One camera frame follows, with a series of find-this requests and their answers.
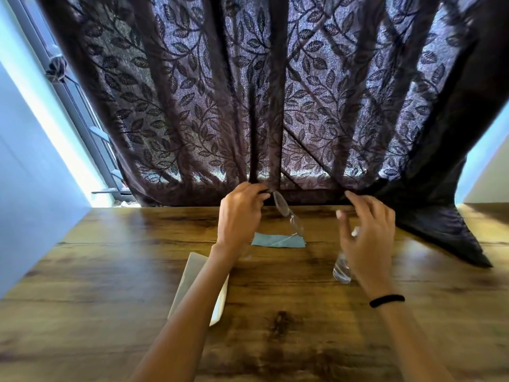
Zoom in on person's left hand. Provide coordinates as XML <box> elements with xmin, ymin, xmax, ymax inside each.
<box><xmin>215</xmin><ymin>181</ymin><xmax>272</xmax><ymax>258</ymax></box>

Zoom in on person's right hand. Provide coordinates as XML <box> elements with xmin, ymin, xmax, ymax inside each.
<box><xmin>336</xmin><ymin>190</ymin><xmax>397</xmax><ymax>299</ymax></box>

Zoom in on clear-lens eyeglasses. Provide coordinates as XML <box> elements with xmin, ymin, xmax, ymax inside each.
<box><xmin>266</xmin><ymin>189</ymin><xmax>307</xmax><ymax>248</ymax></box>

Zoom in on person's left forearm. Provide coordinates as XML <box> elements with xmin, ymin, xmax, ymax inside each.
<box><xmin>129</xmin><ymin>244</ymin><xmax>240</xmax><ymax>382</ymax></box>

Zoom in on person's right forearm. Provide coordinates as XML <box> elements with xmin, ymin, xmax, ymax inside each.
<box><xmin>368</xmin><ymin>288</ymin><xmax>456</xmax><ymax>382</ymax></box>

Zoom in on clear plastic spray bottle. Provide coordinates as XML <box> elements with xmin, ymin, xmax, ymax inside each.
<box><xmin>333</xmin><ymin>227</ymin><xmax>361</xmax><ymax>285</ymax></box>

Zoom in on blue cleaning cloth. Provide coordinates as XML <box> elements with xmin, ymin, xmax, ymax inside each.
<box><xmin>251</xmin><ymin>232</ymin><xmax>307</xmax><ymax>249</ymax></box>

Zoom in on dark purple leaf-pattern curtain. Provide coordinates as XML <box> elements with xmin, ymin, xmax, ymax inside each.
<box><xmin>36</xmin><ymin>0</ymin><xmax>509</xmax><ymax>269</ymax></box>

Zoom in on black hair tie wristband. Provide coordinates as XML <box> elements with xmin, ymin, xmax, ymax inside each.
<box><xmin>369</xmin><ymin>294</ymin><xmax>406</xmax><ymax>309</ymax></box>

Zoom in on grey metal window frame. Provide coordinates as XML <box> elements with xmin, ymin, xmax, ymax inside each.
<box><xmin>6</xmin><ymin>0</ymin><xmax>138</xmax><ymax>204</ymax></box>

